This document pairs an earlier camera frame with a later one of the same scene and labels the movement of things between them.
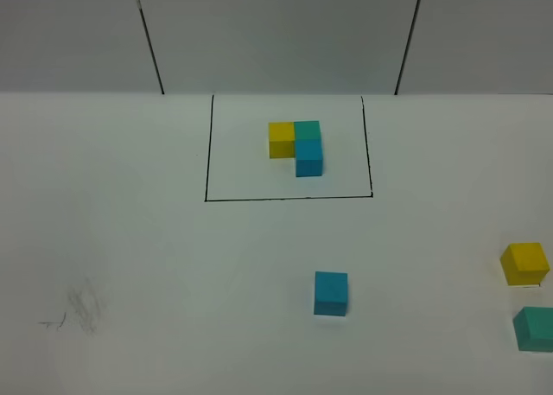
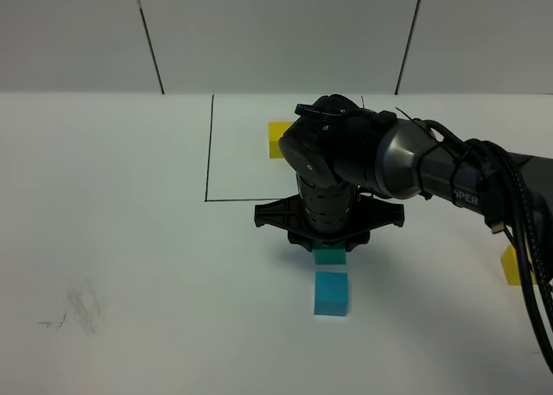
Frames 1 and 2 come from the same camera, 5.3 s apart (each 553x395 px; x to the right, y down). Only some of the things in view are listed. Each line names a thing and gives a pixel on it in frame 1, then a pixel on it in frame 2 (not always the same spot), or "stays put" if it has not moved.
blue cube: (331, 289) stays put
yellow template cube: (282, 140) stays put
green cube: (533, 327) -> (331, 254)
